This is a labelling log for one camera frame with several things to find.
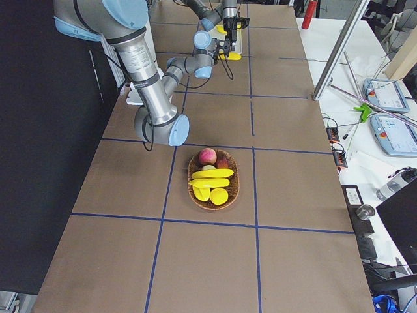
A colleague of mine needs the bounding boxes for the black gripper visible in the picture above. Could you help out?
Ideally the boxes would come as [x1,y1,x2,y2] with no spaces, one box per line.
[224,16,238,41]
[213,38,237,61]

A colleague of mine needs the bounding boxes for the yellow banana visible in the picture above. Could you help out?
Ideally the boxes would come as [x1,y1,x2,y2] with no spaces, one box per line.
[219,53,242,61]
[191,168,234,179]
[189,178,230,188]
[216,25,227,34]

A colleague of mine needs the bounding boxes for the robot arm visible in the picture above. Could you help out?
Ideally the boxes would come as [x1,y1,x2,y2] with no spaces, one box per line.
[53,1,237,146]
[180,0,239,57]

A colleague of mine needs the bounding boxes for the wicker basket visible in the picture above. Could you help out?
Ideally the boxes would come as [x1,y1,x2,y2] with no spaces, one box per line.
[188,149,240,211]

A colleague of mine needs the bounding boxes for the white bear tray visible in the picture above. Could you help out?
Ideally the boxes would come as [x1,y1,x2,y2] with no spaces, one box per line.
[209,25,242,54]

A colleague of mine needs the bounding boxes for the blue tape grid lines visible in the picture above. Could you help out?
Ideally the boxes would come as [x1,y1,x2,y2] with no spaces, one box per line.
[70,5,369,312]

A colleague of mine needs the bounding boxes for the red cylinder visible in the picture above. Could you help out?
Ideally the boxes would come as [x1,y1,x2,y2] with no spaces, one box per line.
[301,0,319,29]

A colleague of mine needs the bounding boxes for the pink green apple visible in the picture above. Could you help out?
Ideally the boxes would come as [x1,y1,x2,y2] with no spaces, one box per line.
[198,148,217,165]

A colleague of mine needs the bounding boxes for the dark red mango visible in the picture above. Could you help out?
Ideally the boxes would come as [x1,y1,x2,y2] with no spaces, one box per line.
[215,157,229,169]

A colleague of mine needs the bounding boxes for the long reacher grabber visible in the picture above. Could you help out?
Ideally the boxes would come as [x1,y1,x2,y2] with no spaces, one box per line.
[328,83,417,127]

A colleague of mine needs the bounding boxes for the yellow lemon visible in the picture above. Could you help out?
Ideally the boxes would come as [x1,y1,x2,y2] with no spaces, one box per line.
[209,188,229,205]

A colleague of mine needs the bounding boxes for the far teach pendant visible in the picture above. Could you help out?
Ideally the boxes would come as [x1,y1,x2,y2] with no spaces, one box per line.
[363,78,410,113]

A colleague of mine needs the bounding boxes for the teach pendant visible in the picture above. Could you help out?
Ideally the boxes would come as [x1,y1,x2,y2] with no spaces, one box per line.
[363,78,410,113]
[369,114,416,157]

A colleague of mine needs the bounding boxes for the near teach pendant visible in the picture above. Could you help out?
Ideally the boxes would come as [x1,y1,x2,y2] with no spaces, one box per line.
[369,114,416,157]

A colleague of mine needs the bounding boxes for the grey water bottle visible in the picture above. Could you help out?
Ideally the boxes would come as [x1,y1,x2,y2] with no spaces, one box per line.
[376,167,416,201]

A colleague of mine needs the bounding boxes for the metal weight cylinder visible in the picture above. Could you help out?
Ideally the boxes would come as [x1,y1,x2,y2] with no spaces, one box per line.
[356,204,376,221]

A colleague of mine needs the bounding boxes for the black monitor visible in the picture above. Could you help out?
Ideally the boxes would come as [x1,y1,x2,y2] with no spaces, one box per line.
[377,183,416,274]

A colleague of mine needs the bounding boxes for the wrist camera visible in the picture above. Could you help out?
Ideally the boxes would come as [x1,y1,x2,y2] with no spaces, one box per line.
[238,17,250,29]

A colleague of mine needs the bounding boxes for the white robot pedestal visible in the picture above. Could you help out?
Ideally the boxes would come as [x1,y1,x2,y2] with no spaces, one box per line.
[126,21,164,106]

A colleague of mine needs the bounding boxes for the aluminium frame post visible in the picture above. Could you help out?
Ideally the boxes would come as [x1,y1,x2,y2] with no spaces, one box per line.
[312,0,369,100]

